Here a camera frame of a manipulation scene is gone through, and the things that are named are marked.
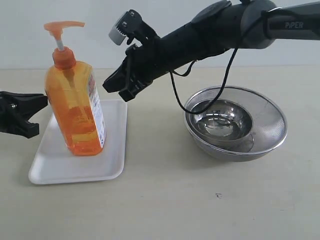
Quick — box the black second arm gripper body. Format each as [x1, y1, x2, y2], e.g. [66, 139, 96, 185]
[124, 34, 180, 88]

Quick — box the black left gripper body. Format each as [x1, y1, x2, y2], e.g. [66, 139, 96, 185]
[0, 116, 40, 139]

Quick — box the orange pump soap bottle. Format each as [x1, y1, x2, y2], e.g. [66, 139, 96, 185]
[43, 21, 106, 156]

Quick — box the grey black second robot arm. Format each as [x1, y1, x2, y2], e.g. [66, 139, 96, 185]
[103, 0, 320, 102]

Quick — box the small stainless steel bowl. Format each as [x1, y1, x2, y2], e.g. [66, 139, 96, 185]
[186, 99, 254, 148]

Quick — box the steel mesh colander bowl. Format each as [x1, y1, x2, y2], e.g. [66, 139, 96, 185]
[183, 85, 288, 162]

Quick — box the white rectangular foam tray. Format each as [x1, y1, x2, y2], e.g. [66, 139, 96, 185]
[28, 99, 128, 185]

